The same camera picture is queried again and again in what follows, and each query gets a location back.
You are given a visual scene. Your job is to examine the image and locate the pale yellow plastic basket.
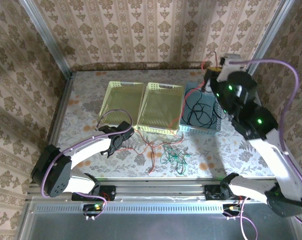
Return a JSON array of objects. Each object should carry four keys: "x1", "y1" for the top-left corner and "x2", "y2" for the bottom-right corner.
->
[
  {"x1": 137, "y1": 81, "x2": 184, "y2": 136},
  {"x1": 98, "y1": 81, "x2": 145, "y2": 127}
]

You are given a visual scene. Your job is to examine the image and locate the thin black cable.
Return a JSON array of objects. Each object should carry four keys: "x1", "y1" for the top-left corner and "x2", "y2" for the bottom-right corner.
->
[{"x1": 186, "y1": 88, "x2": 225, "y2": 129}]

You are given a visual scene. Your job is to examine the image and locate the light blue plastic basket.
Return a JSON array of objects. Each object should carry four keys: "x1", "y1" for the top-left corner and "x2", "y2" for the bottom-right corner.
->
[{"x1": 178, "y1": 81, "x2": 223, "y2": 136}]

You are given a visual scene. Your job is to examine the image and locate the small control board with lights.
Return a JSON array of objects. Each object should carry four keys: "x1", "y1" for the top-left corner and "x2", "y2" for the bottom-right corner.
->
[
  {"x1": 82, "y1": 203, "x2": 104, "y2": 218},
  {"x1": 222, "y1": 203, "x2": 244, "y2": 218}
]

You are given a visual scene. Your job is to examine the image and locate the grey metal tray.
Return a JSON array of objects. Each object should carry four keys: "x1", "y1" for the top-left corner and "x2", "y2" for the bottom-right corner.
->
[{"x1": 17, "y1": 196, "x2": 302, "y2": 240}]

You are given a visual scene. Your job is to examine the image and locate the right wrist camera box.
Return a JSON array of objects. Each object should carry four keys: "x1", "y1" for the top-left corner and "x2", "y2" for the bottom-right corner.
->
[{"x1": 217, "y1": 53, "x2": 242, "y2": 82}]

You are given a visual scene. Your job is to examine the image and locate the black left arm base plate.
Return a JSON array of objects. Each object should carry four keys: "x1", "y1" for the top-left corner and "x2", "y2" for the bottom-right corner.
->
[{"x1": 71, "y1": 185, "x2": 116, "y2": 202}]

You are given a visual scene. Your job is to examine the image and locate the thin red power wire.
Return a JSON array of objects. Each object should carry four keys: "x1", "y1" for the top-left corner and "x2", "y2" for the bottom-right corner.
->
[{"x1": 100, "y1": 191, "x2": 109, "y2": 210}]

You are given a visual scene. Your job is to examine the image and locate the aluminium upright post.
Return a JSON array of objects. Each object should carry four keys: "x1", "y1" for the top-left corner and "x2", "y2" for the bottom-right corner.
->
[
  {"x1": 245, "y1": 0, "x2": 295, "y2": 76},
  {"x1": 19, "y1": 0, "x2": 73, "y2": 77}
]

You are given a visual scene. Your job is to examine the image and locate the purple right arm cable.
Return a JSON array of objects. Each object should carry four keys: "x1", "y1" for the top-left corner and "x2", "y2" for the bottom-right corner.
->
[{"x1": 228, "y1": 58, "x2": 302, "y2": 240}]

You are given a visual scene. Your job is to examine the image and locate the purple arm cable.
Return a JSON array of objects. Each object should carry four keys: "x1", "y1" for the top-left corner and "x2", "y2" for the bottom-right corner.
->
[
  {"x1": 228, "y1": 58, "x2": 302, "y2": 240},
  {"x1": 40, "y1": 109, "x2": 134, "y2": 221}
]

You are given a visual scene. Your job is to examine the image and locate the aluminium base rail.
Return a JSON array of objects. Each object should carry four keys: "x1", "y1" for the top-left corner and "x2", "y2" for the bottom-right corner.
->
[{"x1": 28, "y1": 177, "x2": 279, "y2": 202}]

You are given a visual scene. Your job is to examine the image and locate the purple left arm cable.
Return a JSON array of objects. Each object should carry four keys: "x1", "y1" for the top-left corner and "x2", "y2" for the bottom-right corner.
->
[{"x1": 40, "y1": 109, "x2": 134, "y2": 221}]

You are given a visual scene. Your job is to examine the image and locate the slotted metal cable duct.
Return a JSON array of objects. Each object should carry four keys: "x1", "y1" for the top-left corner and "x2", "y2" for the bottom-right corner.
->
[{"x1": 32, "y1": 202, "x2": 225, "y2": 213}]

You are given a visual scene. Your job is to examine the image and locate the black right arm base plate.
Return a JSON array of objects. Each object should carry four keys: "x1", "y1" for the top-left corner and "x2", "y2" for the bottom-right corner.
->
[{"x1": 204, "y1": 184, "x2": 241, "y2": 201}]

